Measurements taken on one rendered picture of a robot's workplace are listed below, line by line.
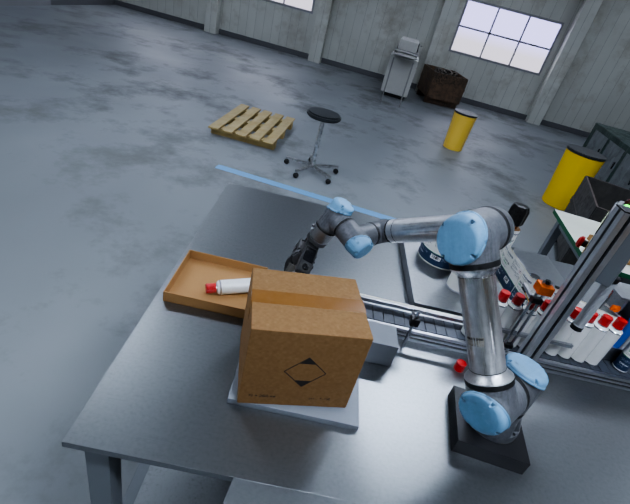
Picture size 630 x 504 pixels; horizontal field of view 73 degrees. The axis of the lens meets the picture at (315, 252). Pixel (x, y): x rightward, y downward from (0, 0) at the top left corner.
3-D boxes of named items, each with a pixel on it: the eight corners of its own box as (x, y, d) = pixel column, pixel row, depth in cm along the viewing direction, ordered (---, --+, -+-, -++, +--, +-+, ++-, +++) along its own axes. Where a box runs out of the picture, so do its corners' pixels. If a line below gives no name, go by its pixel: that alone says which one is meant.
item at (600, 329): (579, 354, 158) (612, 313, 147) (585, 365, 154) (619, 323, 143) (566, 351, 158) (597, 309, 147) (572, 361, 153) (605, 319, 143)
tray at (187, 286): (266, 275, 164) (267, 267, 162) (252, 320, 142) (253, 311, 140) (189, 257, 163) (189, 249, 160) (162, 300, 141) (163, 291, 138)
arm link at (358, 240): (386, 238, 131) (364, 213, 135) (361, 245, 124) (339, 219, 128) (374, 255, 136) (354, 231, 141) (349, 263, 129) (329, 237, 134)
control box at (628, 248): (616, 268, 130) (656, 214, 120) (608, 288, 118) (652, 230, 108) (581, 251, 134) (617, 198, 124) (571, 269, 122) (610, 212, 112)
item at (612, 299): (599, 337, 170) (640, 287, 156) (616, 362, 159) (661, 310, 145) (566, 329, 169) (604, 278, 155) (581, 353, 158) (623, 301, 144)
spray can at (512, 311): (501, 337, 156) (528, 294, 145) (500, 346, 152) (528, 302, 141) (487, 331, 157) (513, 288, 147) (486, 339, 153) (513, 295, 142)
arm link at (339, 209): (346, 212, 128) (330, 193, 131) (326, 238, 133) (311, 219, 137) (361, 213, 134) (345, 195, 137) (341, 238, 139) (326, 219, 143)
